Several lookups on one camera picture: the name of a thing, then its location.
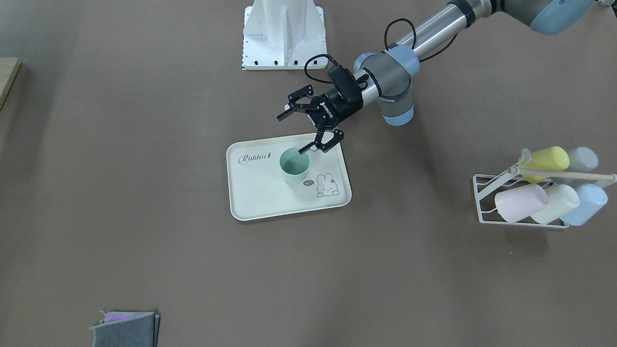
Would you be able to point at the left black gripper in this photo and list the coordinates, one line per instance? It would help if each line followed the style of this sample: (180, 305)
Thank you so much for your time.
(339, 106)

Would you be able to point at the green cup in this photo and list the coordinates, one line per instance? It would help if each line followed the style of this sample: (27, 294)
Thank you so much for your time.
(294, 165)

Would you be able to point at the cream rabbit tray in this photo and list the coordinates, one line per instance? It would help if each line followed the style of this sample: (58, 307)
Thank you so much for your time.
(258, 190)

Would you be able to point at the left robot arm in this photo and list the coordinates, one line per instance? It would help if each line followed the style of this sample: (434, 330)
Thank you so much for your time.
(386, 77)

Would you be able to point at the pink cup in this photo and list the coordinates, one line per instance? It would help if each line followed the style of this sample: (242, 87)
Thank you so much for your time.
(521, 202)

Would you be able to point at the yellow cup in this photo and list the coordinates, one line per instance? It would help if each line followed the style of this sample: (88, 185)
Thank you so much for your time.
(548, 159)

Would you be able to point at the cream white cup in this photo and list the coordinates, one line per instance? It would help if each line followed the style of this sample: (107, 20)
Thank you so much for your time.
(562, 199)

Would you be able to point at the grey-blue cup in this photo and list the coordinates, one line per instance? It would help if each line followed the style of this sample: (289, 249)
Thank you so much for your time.
(582, 160)

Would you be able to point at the light blue cup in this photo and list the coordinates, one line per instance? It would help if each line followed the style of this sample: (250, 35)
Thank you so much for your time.
(592, 198)

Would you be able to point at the grey folded cloth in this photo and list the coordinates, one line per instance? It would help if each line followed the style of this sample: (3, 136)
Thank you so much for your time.
(140, 331)

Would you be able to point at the purple cloth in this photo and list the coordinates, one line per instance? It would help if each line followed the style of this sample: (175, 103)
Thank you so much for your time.
(117, 315)

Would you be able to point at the wooden cutting board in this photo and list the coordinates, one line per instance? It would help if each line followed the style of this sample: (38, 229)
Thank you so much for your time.
(9, 67)

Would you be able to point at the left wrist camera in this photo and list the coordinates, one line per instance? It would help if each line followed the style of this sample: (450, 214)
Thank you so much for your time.
(348, 86)

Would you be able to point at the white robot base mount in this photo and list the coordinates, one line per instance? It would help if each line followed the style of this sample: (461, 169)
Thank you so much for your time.
(283, 34)

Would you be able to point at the white wire cup rack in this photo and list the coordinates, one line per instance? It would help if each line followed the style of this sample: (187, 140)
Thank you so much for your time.
(485, 188)

